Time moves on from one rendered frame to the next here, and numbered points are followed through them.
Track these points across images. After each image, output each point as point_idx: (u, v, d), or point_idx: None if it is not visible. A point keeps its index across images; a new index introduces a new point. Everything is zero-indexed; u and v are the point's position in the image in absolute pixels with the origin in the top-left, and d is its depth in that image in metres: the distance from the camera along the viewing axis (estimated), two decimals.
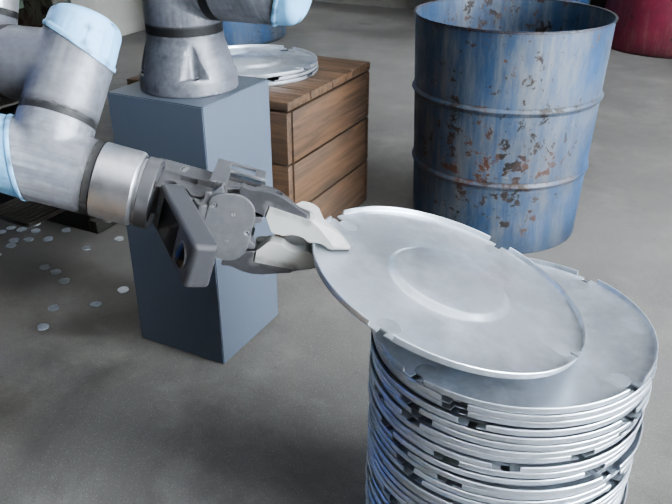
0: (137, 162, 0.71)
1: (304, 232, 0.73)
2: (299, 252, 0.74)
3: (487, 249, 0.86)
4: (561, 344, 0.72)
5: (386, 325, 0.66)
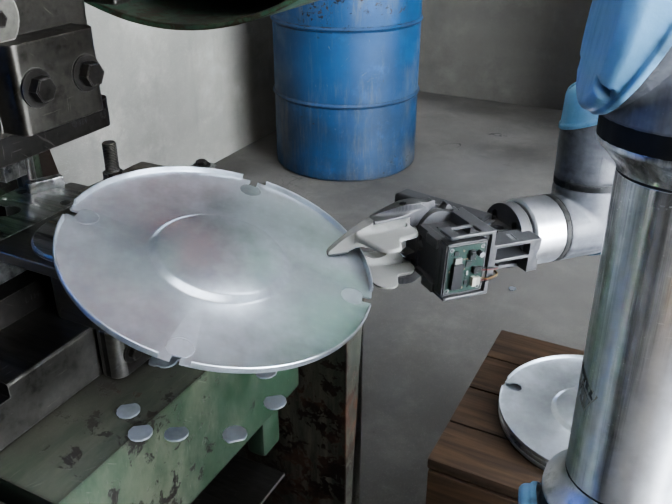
0: (514, 198, 0.81)
1: None
2: (364, 252, 0.77)
3: (188, 344, 0.59)
4: (85, 221, 0.67)
5: (252, 189, 0.79)
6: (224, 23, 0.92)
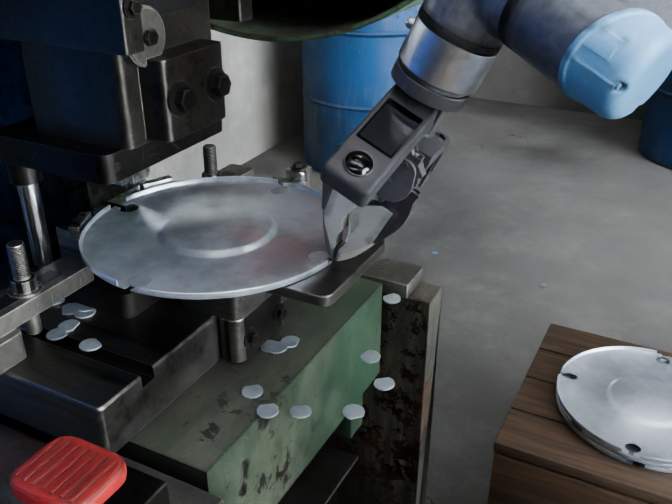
0: (467, 93, 0.63)
1: (359, 234, 0.72)
2: (341, 223, 0.72)
3: (147, 279, 0.72)
4: None
5: (281, 190, 0.92)
6: (316, 36, 0.99)
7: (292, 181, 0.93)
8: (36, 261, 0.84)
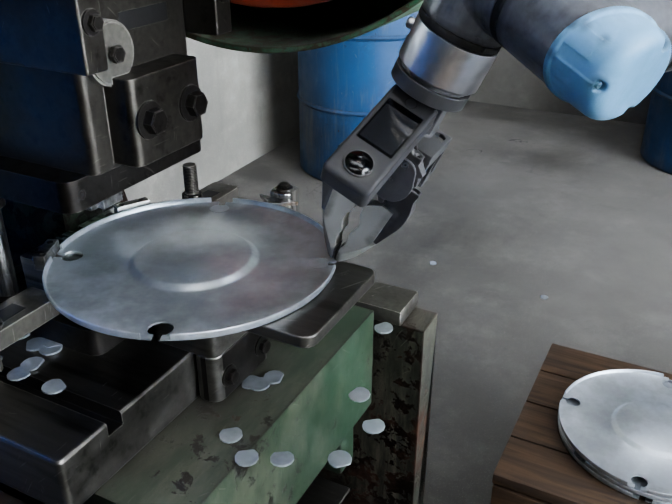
0: (467, 94, 0.63)
1: (359, 234, 0.72)
2: (341, 223, 0.72)
3: (313, 260, 0.76)
4: None
5: None
6: (303, 47, 0.93)
7: (280, 201, 0.87)
8: (0, 292, 0.78)
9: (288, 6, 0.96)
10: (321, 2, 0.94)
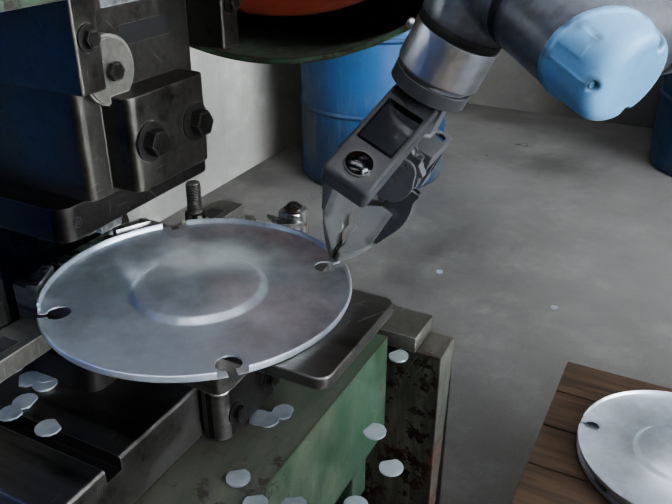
0: (468, 94, 0.63)
1: (359, 234, 0.72)
2: (341, 223, 0.72)
3: (173, 235, 0.81)
4: None
5: None
6: (313, 58, 0.88)
7: (289, 222, 0.82)
8: None
9: None
10: None
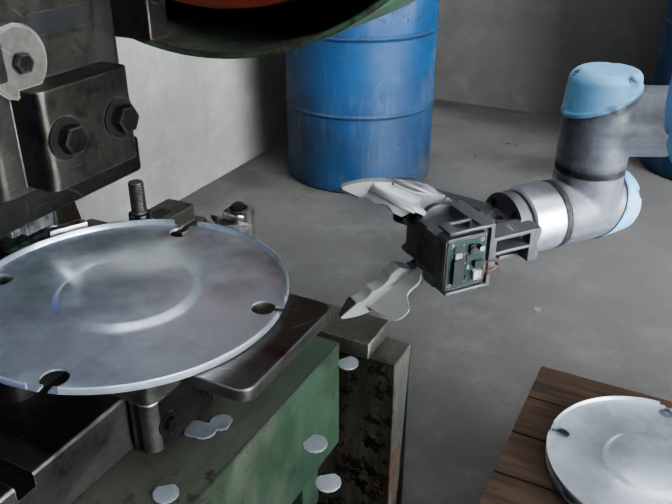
0: (513, 186, 0.80)
1: None
2: (371, 282, 0.79)
3: None
4: None
5: None
6: (261, 52, 0.84)
7: (233, 223, 0.79)
8: None
9: None
10: None
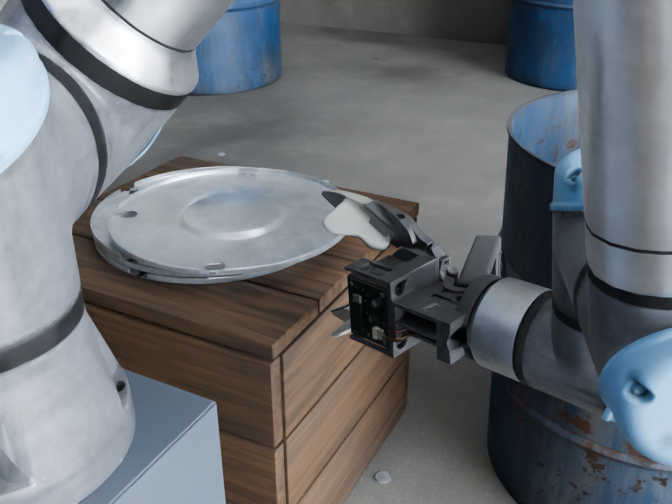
0: (511, 277, 0.59)
1: None
2: None
3: None
4: None
5: None
6: None
7: None
8: None
9: None
10: None
